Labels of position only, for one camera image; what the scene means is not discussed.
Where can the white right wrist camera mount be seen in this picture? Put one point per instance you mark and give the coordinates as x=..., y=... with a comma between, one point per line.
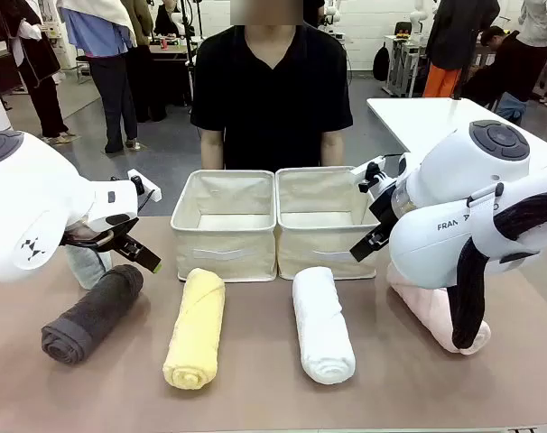
x=375, y=167

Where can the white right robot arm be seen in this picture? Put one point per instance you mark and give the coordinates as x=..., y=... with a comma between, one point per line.
x=463, y=180

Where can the white side table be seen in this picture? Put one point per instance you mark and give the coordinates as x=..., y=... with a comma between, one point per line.
x=413, y=117

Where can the pink folded towel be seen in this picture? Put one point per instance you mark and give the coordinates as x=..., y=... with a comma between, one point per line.
x=429, y=311

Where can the bystander in orange trousers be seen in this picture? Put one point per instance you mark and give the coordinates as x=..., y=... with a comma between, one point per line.
x=449, y=54

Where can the white towel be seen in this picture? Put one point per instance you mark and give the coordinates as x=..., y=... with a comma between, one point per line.
x=321, y=325

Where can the person's left forearm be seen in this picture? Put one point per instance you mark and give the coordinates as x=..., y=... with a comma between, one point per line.
x=332, y=149

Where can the bystander in blue shirt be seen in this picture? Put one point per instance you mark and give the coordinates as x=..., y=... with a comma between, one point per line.
x=111, y=67

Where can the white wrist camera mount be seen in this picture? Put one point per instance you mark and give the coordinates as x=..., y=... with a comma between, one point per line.
x=148, y=188
x=375, y=167

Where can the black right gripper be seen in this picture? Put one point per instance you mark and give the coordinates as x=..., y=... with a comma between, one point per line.
x=382, y=205

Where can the bystander in black vest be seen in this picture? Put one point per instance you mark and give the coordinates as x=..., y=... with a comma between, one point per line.
x=39, y=67

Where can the dark grey rolled towel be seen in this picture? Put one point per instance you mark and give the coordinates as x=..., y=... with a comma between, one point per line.
x=88, y=315

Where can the yellow towel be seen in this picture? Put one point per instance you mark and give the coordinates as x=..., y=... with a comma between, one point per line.
x=194, y=329

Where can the black backpack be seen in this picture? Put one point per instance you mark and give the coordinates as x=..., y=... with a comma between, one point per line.
x=382, y=63

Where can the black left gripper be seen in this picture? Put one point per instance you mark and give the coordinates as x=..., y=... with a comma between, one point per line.
x=93, y=239

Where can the person in black shirt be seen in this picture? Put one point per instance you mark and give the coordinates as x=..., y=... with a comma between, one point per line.
x=269, y=99

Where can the seated bystander in black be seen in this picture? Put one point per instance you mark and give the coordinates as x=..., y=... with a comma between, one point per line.
x=503, y=67

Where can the bystander in grey top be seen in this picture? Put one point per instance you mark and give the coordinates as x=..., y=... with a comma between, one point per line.
x=537, y=22

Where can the bystander in dark olive coat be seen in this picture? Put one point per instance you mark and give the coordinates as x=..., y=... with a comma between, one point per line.
x=142, y=27

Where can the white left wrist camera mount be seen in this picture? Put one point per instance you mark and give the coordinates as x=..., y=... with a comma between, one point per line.
x=148, y=188

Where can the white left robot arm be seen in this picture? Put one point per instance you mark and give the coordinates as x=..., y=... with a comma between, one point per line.
x=30, y=203

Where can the light blue-grey towel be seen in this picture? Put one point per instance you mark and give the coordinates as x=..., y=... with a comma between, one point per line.
x=90, y=270

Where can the person's right forearm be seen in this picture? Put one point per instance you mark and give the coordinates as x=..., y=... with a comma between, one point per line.
x=212, y=149

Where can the cream fabric storage bin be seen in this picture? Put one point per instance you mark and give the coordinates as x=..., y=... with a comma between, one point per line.
x=224, y=252
x=318, y=252

